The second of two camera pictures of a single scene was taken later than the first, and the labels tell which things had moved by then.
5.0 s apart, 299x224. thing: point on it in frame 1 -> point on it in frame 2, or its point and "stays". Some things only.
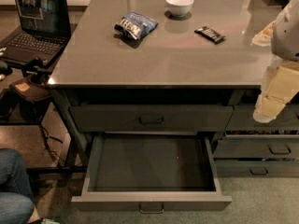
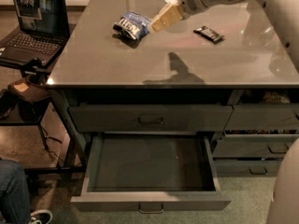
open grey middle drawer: (150, 173) stays
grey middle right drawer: (258, 147) stays
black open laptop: (43, 18) stays
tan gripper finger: (266, 109) -> (168, 16)
